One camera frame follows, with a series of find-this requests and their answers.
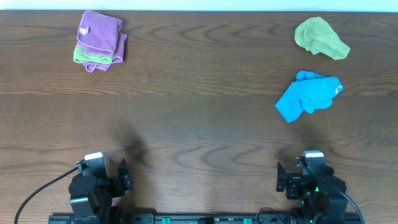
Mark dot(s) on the folded purple cloth bottom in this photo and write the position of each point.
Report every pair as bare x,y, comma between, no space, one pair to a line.
117,58

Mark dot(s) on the crumpled green cloth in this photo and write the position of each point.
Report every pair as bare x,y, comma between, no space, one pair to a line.
317,36

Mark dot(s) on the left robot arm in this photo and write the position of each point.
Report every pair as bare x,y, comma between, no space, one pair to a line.
92,192

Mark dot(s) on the folded green cloth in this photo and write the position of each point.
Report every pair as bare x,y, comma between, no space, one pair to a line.
79,56

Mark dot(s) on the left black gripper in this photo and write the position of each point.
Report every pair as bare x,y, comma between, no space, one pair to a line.
123,185

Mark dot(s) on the blue microfibre cloth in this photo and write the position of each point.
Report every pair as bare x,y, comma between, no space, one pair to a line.
311,91

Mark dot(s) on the folded purple cloth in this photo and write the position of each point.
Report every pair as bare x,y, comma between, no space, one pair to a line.
117,58
98,33

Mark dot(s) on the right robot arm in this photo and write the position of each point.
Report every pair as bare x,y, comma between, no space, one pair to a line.
319,191

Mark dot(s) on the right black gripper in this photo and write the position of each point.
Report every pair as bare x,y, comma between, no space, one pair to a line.
293,183

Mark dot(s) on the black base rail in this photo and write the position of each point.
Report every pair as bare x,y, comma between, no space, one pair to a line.
262,218

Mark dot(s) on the folded purple cloth top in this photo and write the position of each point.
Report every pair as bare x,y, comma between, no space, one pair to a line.
98,33

